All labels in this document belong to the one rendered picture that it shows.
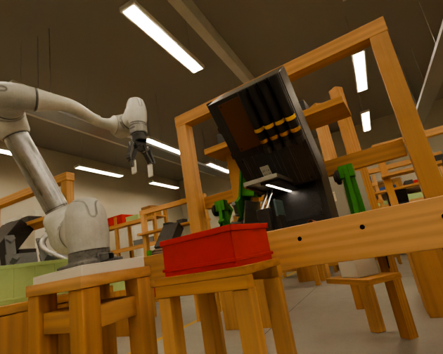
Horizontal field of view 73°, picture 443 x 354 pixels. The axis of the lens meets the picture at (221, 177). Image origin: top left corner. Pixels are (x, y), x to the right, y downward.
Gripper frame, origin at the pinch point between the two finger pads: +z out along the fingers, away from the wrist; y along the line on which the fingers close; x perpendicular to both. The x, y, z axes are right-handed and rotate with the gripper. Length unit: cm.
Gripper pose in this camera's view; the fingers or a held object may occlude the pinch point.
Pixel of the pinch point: (142, 171)
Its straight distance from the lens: 156.9
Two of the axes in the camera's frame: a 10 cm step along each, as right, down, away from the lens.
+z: 1.6, 9.5, -2.6
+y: -5.3, -1.4, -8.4
